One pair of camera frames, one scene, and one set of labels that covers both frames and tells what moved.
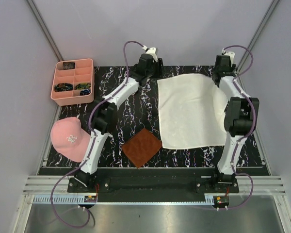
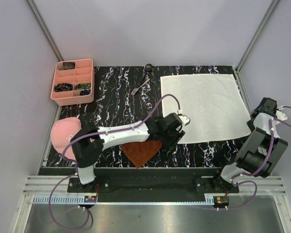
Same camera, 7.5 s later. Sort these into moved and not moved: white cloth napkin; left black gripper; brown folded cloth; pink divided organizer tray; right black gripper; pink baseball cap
Moved: white cloth napkin; left black gripper; right black gripper
Not moved: pink divided organizer tray; brown folded cloth; pink baseball cap
